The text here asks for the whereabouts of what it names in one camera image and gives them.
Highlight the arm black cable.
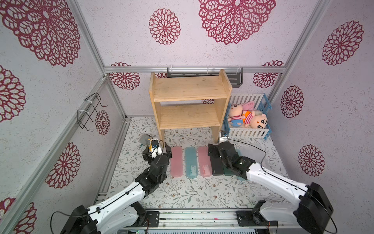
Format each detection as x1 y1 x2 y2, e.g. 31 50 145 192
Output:
227 138 338 234
50 139 164 234

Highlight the white and blue toy crib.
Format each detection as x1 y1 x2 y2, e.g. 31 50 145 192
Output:
224 94 271 139

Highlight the pink rabbit plush doll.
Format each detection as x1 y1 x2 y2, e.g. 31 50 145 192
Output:
228 101 255 128

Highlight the clear frosted pencil case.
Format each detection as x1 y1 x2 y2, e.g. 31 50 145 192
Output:
239 143 288 177

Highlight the cartoon boy plush doll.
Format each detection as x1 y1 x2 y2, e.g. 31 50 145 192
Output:
242 110 268 129

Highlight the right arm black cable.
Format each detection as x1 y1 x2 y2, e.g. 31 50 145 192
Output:
227 138 338 234

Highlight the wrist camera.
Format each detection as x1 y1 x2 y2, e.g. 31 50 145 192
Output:
149 138 163 159
219 131 229 144

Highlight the pink pencil case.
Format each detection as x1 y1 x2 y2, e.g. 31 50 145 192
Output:
197 146 212 177
170 146 183 178

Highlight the black wall shelf bracket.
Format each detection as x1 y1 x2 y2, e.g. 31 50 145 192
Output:
166 68 243 88

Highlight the teal pencil case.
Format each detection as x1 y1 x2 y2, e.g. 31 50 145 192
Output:
235 149 243 157

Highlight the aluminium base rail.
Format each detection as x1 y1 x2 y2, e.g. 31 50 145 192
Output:
75 208 322 234

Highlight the light blue pencil case top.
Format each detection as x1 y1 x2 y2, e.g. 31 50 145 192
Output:
185 147 198 178

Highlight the dark green pencil case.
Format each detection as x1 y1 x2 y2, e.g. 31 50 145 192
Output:
224 167 235 176

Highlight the black wire wall rack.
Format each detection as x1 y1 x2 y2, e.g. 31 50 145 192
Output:
77 92 107 132

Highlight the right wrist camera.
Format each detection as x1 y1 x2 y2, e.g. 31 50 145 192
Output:
219 131 229 144

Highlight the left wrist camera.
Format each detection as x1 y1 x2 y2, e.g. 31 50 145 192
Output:
149 138 163 159

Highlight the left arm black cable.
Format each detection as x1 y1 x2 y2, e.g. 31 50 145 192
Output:
50 139 164 234

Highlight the dark grey pencil case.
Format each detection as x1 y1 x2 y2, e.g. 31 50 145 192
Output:
209 156 224 176

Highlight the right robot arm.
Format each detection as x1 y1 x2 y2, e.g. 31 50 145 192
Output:
207 141 334 234

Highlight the wooden two-tier shelf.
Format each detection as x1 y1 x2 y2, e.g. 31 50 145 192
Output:
149 69 232 143

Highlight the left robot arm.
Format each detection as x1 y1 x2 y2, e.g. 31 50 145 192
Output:
61 140 172 234

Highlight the yellow and grey toy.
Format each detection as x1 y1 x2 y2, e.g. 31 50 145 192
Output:
139 134 153 146

